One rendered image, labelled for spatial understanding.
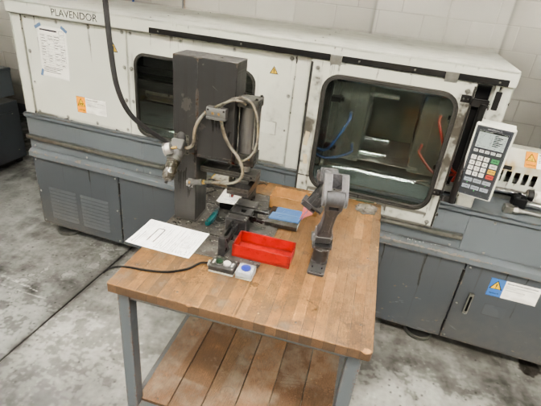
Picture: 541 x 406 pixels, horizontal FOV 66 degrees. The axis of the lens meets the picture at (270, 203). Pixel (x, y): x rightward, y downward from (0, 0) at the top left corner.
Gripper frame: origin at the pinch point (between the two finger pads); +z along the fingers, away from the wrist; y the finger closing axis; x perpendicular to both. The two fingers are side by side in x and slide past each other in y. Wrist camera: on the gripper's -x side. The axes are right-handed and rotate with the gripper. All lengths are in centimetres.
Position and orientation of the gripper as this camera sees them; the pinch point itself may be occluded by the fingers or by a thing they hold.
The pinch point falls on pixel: (301, 217)
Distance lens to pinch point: 189.7
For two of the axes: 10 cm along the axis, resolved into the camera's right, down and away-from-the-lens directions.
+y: -7.8, -6.2, 0.2
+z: -5.5, 7.1, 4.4
